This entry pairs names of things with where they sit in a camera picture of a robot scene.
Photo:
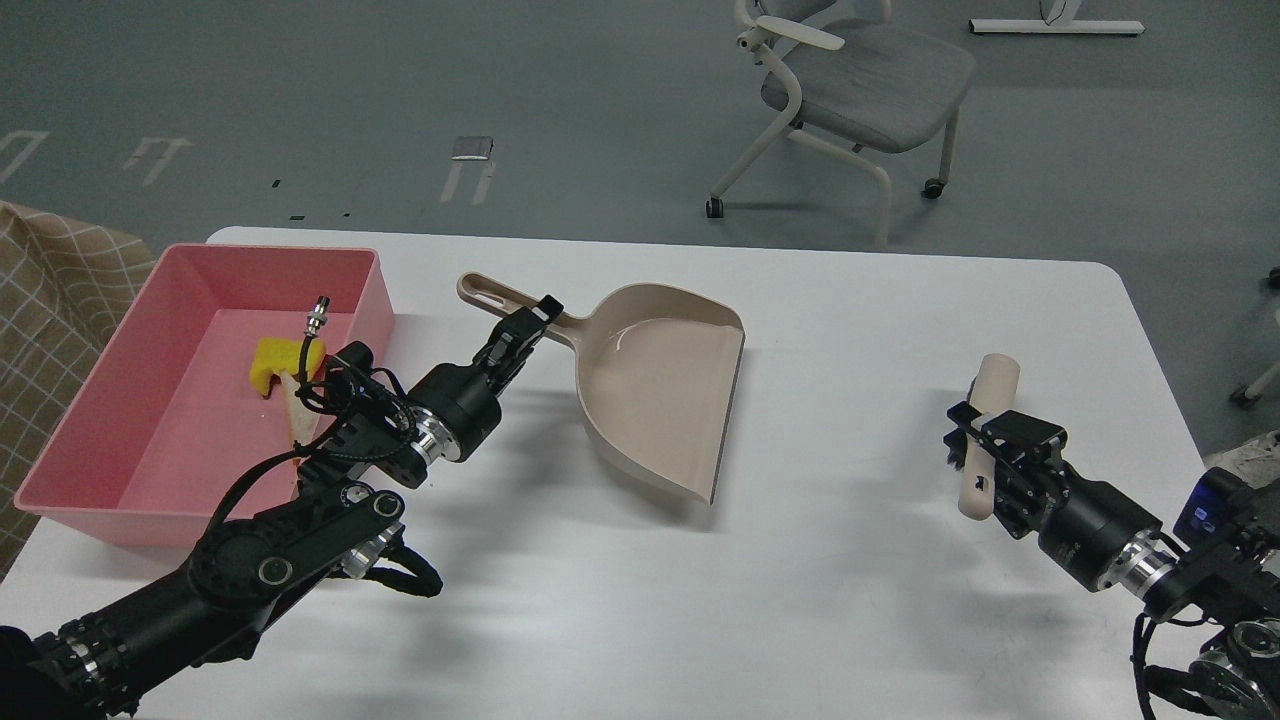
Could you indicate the grey office chair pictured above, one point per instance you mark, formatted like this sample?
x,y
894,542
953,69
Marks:
x,y
849,86

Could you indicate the beige checkered cloth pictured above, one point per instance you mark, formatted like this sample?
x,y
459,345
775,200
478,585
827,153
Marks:
x,y
65,287

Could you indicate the beige plastic dustpan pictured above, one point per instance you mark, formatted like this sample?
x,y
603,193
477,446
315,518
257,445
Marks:
x,y
656,368

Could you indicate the triangular bread slice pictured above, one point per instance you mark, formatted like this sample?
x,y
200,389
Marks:
x,y
300,422

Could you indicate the white desk base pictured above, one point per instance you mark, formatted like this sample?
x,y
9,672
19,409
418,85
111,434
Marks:
x,y
1057,18

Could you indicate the pink plastic bin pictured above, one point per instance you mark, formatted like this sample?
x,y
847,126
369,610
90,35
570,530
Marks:
x,y
168,418

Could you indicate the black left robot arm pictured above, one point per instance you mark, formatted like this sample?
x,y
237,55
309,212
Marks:
x,y
286,525

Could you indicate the silver floor socket plate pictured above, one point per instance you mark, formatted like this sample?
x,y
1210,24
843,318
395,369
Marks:
x,y
472,148

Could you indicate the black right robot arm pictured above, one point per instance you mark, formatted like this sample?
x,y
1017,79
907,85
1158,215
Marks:
x,y
1214,560

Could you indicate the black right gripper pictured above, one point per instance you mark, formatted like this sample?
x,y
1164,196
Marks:
x,y
1013,471

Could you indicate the black chair caster leg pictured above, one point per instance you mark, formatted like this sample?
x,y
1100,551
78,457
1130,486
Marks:
x,y
1250,393

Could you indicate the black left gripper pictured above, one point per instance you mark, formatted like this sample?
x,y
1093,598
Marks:
x,y
464,398

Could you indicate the yellow sponge piece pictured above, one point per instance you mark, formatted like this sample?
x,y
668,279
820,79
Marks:
x,y
274,357

